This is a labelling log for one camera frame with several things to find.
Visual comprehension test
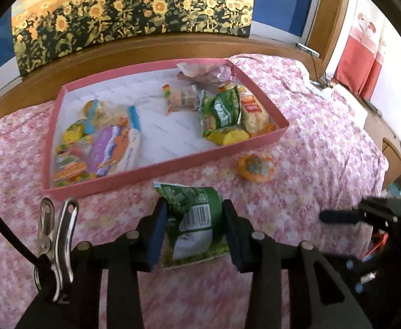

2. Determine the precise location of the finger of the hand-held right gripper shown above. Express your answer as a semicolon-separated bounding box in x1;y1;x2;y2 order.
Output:
319;209;362;225

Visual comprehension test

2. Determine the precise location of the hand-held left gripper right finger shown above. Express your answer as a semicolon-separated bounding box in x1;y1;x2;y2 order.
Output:
221;199;372;329

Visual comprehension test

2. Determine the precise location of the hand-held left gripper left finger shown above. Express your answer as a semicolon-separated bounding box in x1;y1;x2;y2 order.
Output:
15;197;169;329

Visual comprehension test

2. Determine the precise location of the large green snack bag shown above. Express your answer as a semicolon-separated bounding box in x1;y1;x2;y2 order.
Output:
154;181;230;270

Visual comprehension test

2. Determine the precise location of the yellow jelly cup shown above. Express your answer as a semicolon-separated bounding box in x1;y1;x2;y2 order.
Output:
238;153;276;181

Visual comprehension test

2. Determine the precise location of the purple snack packet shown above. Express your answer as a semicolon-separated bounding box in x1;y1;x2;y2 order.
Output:
85;126;142;178

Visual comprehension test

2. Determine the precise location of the yellow candy packet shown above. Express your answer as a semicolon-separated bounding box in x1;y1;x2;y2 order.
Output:
204;127;251;146

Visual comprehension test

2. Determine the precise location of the pink cardboard box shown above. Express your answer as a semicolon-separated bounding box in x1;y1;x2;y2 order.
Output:
42;58;289;201

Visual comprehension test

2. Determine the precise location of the large orange rice cracker bag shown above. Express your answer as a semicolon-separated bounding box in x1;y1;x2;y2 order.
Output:
236;84;276;136

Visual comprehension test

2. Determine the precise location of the small green snack bag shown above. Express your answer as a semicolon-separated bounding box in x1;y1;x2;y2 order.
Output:
200;86;242;138

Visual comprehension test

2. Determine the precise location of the small yellow green packet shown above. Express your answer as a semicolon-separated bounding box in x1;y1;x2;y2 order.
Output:
61;121;93;144

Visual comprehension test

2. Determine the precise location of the blue edged clear packet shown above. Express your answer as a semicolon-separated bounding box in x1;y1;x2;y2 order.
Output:
83;99;142;138

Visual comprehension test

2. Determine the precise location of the rainbow striped clear packet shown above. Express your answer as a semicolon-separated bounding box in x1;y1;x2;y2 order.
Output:
162;84;201;116

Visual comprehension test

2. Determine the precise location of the pink snack packet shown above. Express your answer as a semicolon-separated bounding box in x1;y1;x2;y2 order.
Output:
176;61;235;88

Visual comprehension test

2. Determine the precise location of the pink floral blanket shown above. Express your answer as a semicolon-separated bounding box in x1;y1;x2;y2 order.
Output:
0;54;389;329

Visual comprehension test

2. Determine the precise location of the metal spring clip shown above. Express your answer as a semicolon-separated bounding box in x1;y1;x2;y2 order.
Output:
32;197;80;304

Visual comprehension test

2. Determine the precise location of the red white floral curtain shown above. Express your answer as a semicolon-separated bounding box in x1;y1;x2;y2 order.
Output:
332;0;401;114

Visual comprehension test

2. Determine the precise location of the metal window latch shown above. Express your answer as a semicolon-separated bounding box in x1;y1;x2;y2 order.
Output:
296;42;322;57

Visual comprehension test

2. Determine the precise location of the sunflower field painting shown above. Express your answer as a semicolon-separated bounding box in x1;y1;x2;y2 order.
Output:
11;0;256;78

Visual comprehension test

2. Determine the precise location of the black cable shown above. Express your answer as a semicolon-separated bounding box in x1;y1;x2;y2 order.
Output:
0;192;40;268

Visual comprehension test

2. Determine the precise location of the wooden bed frame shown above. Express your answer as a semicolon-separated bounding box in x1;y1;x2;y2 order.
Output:
0;0;401;192

